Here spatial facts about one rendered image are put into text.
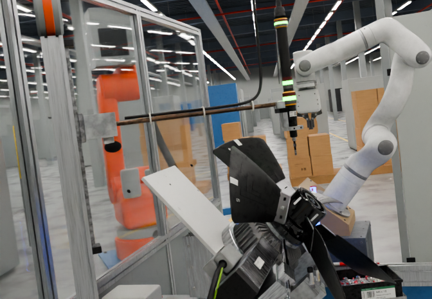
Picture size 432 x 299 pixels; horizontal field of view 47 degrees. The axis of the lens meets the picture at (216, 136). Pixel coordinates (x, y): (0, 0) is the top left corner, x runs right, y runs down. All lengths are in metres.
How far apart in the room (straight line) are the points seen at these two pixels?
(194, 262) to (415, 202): 2.15
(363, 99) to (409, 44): 7.61
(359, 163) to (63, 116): 1.32
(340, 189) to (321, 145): 6.96
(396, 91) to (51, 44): 1.40
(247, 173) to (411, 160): 2.18
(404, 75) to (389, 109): 0.15
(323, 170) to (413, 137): 5.91
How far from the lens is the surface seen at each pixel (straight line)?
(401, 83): 2.22
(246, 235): 1.57
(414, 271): 2.12
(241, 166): 1.39
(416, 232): 3.57
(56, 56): 1.47
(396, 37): 2.18
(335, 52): 2.12
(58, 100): 1.46
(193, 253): 1.63
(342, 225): 2.26
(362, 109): 9.74
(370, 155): 2.22
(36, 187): 1.56
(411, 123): 3.45
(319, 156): 9.25
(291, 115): 1.65
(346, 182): 2.28
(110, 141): 1.49
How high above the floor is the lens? 1.54
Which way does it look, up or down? 3 degrees down
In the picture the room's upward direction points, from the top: 7 degrees counter-clockwise
